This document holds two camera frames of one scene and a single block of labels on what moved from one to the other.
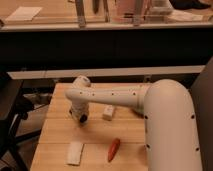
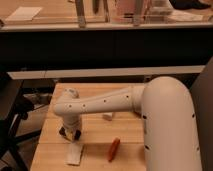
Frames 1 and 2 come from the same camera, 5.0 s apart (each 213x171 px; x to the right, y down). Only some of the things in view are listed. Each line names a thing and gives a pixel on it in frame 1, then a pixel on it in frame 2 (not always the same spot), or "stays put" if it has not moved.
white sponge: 74,154 stays put
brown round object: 83,118 -> 69,135
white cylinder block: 108,112 stays put
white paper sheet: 24,13 stays put
